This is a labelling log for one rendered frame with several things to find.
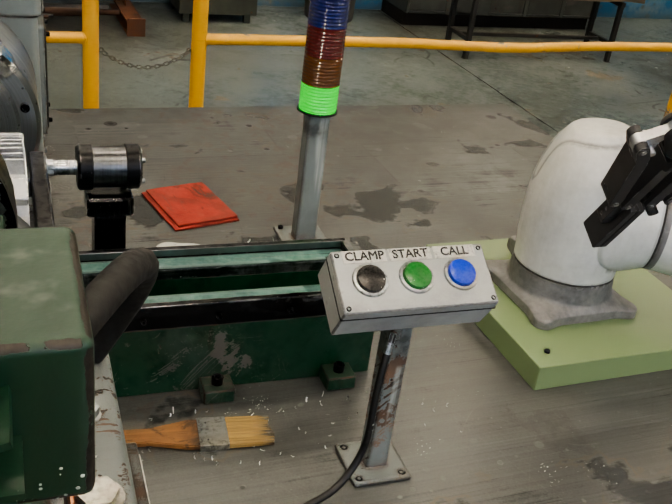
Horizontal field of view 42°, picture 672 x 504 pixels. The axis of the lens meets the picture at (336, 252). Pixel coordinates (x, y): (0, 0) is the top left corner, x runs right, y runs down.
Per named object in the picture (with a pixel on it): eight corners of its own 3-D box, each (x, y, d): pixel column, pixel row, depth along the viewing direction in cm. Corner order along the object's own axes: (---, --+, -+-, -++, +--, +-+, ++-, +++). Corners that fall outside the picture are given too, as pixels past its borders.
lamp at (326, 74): (307, 89, 133) (311, 60, 131) (296, 76, 138) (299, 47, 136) (345, 89, 135) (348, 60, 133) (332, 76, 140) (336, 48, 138)
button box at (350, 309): (329, 336, 88) (344, 314, 84) (315, 273, 91) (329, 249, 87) (480, 323, 94) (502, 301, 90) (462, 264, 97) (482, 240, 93)
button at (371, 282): (356, 299, 87) (361, 291, 85) (349, 272, 88) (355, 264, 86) (384, 297, 88) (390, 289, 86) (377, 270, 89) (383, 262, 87)
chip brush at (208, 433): (95, 458, 98) (95, 452, 98) (94, 428, 102) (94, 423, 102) (276, 446, 103) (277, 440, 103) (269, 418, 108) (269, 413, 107)
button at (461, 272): (447, 292, 90) (454, 284, 89) (440, 266, 91) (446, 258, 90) (473, 290, 91) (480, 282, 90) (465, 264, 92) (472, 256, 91)
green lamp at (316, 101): (304, 117, 135) (307, 89, 133) (293, 103, 140) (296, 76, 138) (341, 117, 137) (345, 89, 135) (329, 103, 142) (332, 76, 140)
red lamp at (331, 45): (311, 60, 131) (314, 29, 129) (299, 47, 136) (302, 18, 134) (348, 60, 133) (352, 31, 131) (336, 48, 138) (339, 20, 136)
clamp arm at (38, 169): (24, 172, 113) (32, 273, 93) (23, 150, 112) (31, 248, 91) (52, 171, 114) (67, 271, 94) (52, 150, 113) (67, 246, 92)
